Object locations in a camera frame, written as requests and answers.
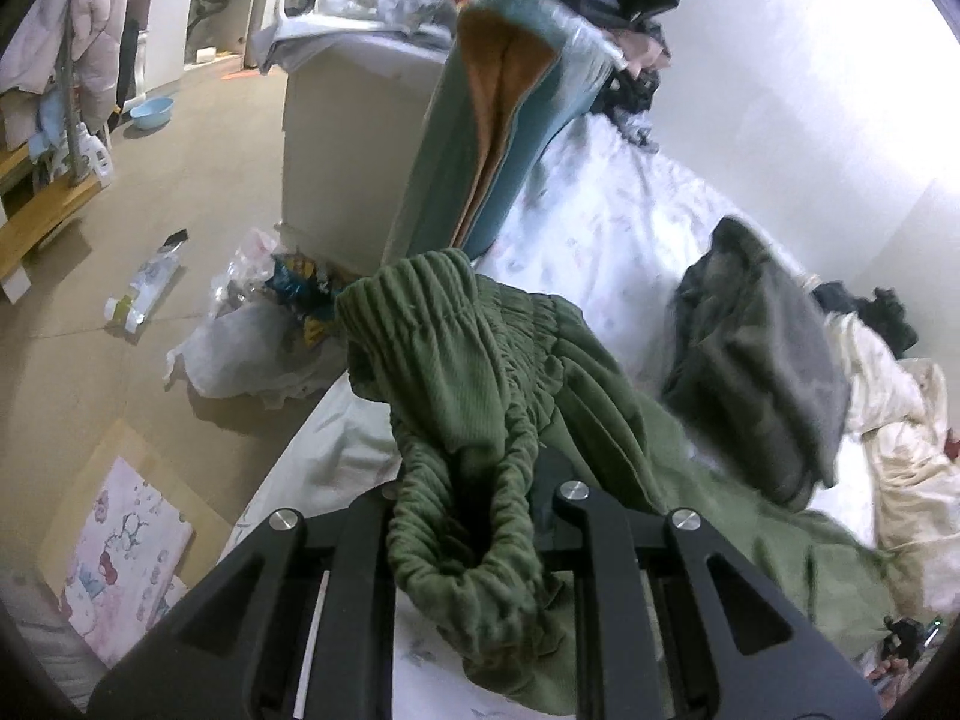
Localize black garment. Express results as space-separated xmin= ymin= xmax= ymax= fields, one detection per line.
xmin=813 ymin=281 xmax=920 ymax=358

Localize white detergent bottle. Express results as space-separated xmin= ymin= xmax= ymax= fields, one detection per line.
xmin=71 ymin=124 xmax=118 ymax=182

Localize green corduroy pants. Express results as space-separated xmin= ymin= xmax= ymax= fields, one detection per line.
xmin=334 ymin=247 xmax=925 ymax=718

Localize pink padded jacket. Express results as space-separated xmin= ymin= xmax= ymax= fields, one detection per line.
xmin=0 ymin=0 xmax=133 ymax=95

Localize pink cartoon printed pad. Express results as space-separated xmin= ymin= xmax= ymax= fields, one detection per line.
xmin=56 ymin=456 xmax=193 ymax=668

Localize white bedside cabinet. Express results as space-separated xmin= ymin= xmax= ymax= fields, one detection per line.
xmin=280 ymin=37 xmax=452 ymax=275

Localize flat cardboard sheet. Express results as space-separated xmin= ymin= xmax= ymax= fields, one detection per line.
xmin=37 ymin=418 xmax=235 ymax=595

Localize dark grey garment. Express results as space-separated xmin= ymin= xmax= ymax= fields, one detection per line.
xmin=660 ymin=216 xmax=853 ymax=508

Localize cream garment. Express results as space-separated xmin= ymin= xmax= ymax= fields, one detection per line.
xmin=823 ymin=310 xmax=960 ymax=617

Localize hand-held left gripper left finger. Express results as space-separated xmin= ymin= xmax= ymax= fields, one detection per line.
xmin=87 ymin=486 xmax=400 ymax=720

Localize grey cloth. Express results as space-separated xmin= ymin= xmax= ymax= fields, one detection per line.
xmin=251 ymin=13 xmax=452 ymax=77

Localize white kitchen cabinet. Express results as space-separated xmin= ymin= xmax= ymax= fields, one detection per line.
xmin=138 ymin=0 xmax=203 ymax=92

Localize blue plastic basin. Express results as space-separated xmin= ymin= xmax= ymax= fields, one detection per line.
xmin=129 ymin=96 xmax=176 ymax=130

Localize wooden shelf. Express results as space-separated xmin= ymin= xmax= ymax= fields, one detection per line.
xmin=0 ymin=141 xmax=103 ymax=280

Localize clear plastic bottle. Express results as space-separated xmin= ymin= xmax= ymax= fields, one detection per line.
xmin=103 ymin=229 xmax=188 ymax=335

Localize white printed bed sheet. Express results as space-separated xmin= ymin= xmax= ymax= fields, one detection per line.
xmin=216 ymin=111 xmax=960 ymax=720

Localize teal and orange blanket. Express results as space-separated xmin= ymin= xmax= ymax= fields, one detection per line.
xmin=381 ymin=0 xmax=628 ymax=265

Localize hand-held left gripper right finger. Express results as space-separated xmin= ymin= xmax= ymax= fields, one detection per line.
xmin=528 ymin=448 xmax=883 ymax=720

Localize white plastic bag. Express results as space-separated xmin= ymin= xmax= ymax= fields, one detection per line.
xmin=165 ymin=228 xmax=355 ymax=410

